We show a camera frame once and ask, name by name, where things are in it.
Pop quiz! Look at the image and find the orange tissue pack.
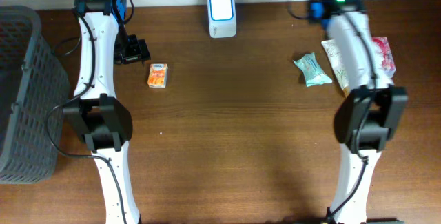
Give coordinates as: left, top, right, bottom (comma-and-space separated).
147, 63, 168, 88

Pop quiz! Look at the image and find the white tube gold cap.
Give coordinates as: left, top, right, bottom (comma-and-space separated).
321, 39, 349, 97

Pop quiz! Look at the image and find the red purple tissue pack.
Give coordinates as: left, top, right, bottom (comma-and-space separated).
372, 37, 396, 78

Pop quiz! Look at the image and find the teal wipes packet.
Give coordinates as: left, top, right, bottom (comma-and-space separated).
293, 52, 333, 87

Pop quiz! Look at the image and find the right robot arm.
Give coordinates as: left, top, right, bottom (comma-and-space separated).
308, 0, 408, 224

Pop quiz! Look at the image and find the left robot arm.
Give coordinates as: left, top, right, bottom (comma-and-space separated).
62, 0, 150, 224

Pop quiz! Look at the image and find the white barcode scanner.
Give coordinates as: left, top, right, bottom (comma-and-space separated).
207, 0, 237, 39

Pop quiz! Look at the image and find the grey plastic basket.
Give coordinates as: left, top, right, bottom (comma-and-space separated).
1, 6, 70, 185

